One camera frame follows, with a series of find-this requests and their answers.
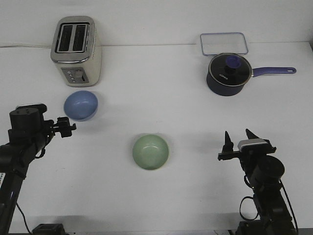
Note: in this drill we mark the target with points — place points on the dark blue saucepan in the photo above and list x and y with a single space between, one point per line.
232 84

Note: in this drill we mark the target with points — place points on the glass pot lid blue knob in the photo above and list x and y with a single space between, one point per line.
229 63

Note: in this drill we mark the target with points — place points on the green bowl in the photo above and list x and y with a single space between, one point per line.
150 152

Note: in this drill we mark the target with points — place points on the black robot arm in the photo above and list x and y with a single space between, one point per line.
29 134
263 174

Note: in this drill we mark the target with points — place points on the blue bowl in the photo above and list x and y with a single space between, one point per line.
81 105

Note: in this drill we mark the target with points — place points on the silver cream two-slot toaster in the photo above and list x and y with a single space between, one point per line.
76 51

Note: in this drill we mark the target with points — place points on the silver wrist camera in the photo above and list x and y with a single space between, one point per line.
40 106
250 143

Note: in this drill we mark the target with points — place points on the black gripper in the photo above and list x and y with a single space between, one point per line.
50 127
248 156

